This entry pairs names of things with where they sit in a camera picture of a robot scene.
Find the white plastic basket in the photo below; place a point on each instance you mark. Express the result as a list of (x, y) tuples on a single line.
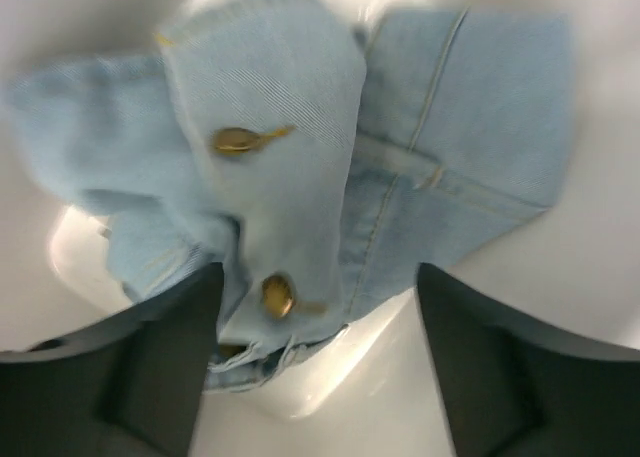
[(372, 390)]

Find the light blue denim skirt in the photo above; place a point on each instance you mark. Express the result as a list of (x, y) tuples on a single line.
[(319, 164)]

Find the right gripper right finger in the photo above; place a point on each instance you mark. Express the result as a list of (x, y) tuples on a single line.
[(513, 385)]

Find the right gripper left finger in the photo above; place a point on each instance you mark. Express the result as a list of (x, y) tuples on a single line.
[(128, 385)]

